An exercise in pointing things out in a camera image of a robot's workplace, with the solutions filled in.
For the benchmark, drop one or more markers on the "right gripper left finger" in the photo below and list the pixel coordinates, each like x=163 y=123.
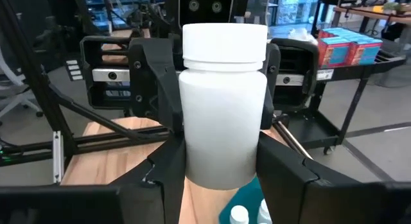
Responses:
x=96 y=204

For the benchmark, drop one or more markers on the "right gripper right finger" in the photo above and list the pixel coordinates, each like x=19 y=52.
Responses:
x=321 y=201

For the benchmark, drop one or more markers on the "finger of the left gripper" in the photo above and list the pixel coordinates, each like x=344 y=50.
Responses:
x=272 y=60
x=154 y=79

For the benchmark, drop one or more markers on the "white pill bottle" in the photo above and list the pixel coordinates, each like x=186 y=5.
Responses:
x=239 y=216
x=221 y=121
x=264 y=214

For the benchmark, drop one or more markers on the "teal plastic basket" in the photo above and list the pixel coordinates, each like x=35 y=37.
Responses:
x=247 y=196

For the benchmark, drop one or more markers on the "white striped label plate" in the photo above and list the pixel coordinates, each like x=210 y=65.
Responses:
x=74 y=70

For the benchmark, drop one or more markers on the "white plastic bag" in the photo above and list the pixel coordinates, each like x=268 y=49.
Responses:
x=300 y=34

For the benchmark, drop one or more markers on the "wooden background table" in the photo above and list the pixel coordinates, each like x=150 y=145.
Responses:
x=122 y=33

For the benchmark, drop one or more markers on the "white cart label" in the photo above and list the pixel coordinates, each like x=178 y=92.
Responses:
x=325 y=74

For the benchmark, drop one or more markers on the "orange and blue box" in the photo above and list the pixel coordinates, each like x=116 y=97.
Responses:
x=366 y=54
x=334 y=55

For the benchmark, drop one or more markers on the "black utility cart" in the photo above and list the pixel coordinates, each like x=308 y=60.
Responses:
x=308 y=131

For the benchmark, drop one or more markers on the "wooden desk with black legs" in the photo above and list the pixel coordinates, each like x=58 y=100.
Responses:
x=369 y=13

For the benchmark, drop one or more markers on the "black aluminium rig frame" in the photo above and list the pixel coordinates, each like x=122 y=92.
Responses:
x=43 y=82

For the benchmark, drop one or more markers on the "silver frame bracket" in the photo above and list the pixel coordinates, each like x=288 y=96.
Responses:
x=57 y=156

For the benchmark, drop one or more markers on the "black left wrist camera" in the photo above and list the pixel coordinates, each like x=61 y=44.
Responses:
x=205 y=15

